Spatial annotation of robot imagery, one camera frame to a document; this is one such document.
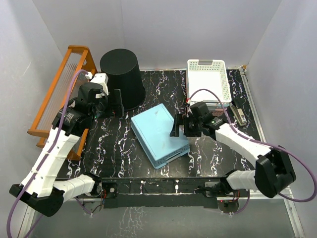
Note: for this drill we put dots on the black front mounting rail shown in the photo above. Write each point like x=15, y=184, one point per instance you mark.
x=158, y=192

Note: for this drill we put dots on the pink perforated basket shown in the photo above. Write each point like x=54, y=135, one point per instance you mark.
x=219, y=112

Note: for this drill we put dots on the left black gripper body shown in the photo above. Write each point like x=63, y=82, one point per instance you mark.
x=100, y=110

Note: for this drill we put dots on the white perforated basket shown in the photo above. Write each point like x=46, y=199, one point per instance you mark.
x=207, y=81

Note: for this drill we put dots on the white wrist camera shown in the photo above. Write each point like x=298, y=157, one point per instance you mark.
x=189, y=112
x=99, y=78

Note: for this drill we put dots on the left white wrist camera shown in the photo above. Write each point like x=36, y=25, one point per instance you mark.
x=99, y=78

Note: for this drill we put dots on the black stapler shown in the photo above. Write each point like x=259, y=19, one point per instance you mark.
x=238, y=112

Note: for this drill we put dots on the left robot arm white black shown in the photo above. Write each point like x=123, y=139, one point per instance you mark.
x=40, y=190

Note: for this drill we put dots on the large black plastic bucket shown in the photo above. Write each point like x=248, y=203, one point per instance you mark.
x=122, y=68

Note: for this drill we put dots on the light blue perforated basket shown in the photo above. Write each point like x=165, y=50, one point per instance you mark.
x=152, y=129

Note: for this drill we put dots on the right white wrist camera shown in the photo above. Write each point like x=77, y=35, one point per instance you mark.
x=189, y=112

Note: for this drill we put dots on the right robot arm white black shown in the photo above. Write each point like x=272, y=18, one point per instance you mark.
x=272, y=171

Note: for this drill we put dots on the orange wooden rack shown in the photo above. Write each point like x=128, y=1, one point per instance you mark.
x=75, y=59

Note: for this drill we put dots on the dark blue perforated basket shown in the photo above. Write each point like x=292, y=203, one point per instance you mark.
x=213, y=108

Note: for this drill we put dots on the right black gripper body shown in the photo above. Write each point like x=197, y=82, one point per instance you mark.
x=192, y=127

